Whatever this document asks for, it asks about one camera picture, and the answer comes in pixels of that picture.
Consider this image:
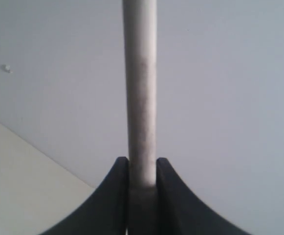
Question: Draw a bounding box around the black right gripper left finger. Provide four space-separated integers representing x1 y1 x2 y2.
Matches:
43 157 129 235

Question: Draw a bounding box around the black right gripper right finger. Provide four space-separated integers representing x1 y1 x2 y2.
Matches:
156 158 248 235

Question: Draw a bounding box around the white wooden paint brush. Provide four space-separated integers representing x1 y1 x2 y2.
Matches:
122 0 158 235

